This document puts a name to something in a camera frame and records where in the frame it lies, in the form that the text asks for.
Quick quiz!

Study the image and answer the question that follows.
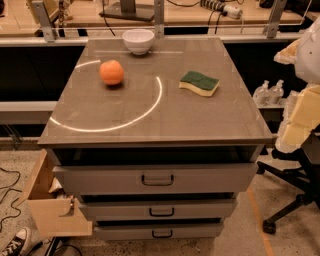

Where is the grey drawer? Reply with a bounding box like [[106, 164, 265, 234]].
[[94, 223, 224, 241], [53, 163, 257, 196], [79, 199, 237, 222]]

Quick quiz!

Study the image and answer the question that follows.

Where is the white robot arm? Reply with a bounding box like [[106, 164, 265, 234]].
[[295, 17, 320, 84]]

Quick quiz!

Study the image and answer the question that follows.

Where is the grey drawer cabinet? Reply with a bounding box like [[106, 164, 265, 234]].
[[37, 36, 274, 164]]

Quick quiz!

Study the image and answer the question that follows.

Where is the grey top drawer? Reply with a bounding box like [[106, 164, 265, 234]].
[[53, 163, 257, 196]]

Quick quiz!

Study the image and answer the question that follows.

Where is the grey bottom drawer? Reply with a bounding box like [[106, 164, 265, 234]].
[[94, 223, 224, 241]]

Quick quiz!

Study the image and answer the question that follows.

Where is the green yellow sponge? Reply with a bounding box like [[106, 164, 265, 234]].
[[179, 71, 220, 97]]

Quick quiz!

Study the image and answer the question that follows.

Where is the orange fruit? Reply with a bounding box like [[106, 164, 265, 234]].
[[99, 60, 124, 85]]

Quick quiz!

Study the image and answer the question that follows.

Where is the white bowl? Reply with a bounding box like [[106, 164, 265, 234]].
[[122, 29, 154, 55]]

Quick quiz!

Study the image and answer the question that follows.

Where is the right clear pump bottle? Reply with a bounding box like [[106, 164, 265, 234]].
[[268, 80, 284, 105]]

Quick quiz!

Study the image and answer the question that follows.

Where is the black monitor stand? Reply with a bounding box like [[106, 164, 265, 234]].
[[99, 0, 154, 22]]

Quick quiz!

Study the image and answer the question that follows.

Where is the cardboard box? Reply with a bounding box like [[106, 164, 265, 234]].
[[16, 150, 92, 238]]

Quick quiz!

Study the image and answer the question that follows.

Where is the white power strip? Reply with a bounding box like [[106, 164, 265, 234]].
[[200, 0, 243, 19]]

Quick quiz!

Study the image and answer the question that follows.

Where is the black office chair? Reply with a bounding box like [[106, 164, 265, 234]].
[[256, 124, 320, 235]]

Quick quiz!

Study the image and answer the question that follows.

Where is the black white sneaker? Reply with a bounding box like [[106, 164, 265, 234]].
[[0, 227, 31, 256]]

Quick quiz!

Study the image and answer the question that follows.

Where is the black floor cable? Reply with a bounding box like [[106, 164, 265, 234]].
[[0, 166, 24, 233]]

